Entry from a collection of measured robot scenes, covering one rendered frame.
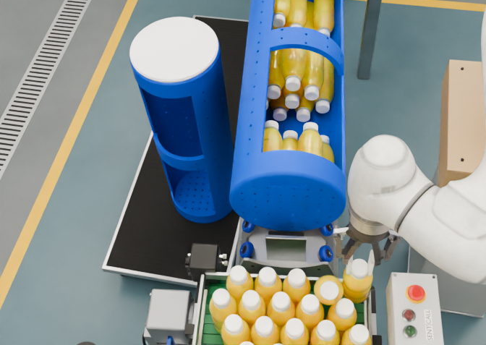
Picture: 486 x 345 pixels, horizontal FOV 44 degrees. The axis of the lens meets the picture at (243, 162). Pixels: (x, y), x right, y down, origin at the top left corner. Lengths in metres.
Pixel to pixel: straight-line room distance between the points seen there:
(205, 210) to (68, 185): 0.74
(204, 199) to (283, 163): 1.25
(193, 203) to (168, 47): 0.88
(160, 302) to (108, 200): 1.28
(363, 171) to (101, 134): 2.25
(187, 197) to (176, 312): 1.05
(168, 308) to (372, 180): 0.83
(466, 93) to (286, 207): 0.59
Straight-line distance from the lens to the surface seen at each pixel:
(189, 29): 1.99
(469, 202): 0.98
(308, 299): 1.40
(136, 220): 2.62
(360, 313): 1.59
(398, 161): 0.98
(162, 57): 1.91
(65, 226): 2.88
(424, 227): 0.99
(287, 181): 1.41
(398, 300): 1.40
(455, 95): 1.73
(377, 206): 1.02
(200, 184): 2.65
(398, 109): 3.12
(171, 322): 1.64
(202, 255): 1.54
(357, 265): 1.36
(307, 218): 1.55
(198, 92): 1.90
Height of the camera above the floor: 2.38
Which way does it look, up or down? 56 degrees down
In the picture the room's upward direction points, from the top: 6 degrees counter-clockwise
